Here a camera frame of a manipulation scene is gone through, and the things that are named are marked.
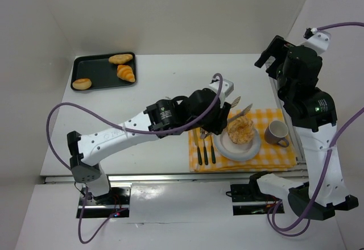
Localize sugared round bread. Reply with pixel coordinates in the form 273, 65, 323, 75
226, 116, 255, 145

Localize metal tongs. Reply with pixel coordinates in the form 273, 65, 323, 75
198, 95, 254, 140

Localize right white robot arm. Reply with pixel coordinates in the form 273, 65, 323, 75
250, 31, 358, 220

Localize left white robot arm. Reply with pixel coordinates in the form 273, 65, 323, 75
67, 78, 234, 204

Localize oval bread roll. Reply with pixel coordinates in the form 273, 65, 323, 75
108, 53, 134, 65

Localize white plate blue rim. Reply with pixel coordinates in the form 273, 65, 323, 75
213, 129, 261, 162

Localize striped croissant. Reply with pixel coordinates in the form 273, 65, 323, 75
117, 65, 135, 83

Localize black baking tray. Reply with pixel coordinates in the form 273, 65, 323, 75
70, 52, 137, 91

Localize black handled fork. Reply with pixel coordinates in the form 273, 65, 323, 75
200, 136, 209, 165

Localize black handled knife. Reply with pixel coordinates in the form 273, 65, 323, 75
192, 129, 202, 165

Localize black handled spoon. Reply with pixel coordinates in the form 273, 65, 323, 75
209, 135, 216, 164

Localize front aluminium rail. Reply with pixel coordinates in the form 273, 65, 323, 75
45, 169, 308, 184

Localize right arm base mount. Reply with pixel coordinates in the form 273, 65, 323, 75
225, 175, 279, 216

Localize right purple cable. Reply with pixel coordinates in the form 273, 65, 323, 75
266, 22, 364, 238

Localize purple cable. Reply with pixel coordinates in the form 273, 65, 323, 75
46, 73, 224, 244
266, 22, 364, 238

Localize small ring bread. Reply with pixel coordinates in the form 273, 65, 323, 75
72, 78, 92, 90

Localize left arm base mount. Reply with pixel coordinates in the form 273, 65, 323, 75
82, 186, 131, 219

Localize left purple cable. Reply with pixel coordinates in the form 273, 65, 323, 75
46, 73, 224, 244

